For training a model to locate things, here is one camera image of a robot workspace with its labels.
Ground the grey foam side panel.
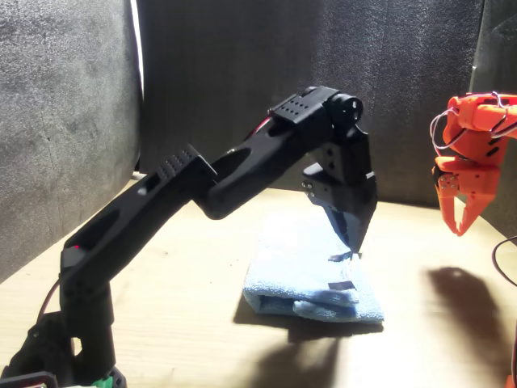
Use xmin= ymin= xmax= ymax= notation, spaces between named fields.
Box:
xmin=0 ymin=0 xmax=143 ymax=284

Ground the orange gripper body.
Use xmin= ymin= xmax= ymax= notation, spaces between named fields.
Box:
xmin=433 ymin=155 xmax=502 ymax=204

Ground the black arm wrist servo cable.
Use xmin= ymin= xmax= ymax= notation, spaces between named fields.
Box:
xmin=249 ymin=114 xmax=276 ymax=141

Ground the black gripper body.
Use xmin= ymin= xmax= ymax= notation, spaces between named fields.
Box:
xmin=301 ymin=172 xmax=380 ymax=222

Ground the thin black cable loop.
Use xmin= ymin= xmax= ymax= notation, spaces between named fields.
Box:
xmin=491 ymin=235 xmax=517 ymax=293

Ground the orange arm wrist servo cable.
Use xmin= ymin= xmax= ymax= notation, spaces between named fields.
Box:
xmin=429 ymin=91 xmax=511 ymax=154

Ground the light blue towel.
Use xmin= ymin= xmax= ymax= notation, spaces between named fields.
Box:
xmin=241 ymin=213 xmax=385 ymax=324

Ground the red cable at black base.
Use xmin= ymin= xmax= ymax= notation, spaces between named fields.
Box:
xmin=35 ymin=277 xmax=62 ymax=325

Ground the dark foam end panel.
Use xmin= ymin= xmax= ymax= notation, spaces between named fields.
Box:
xmin=135 ymin=0 xmax=485 ymax=209

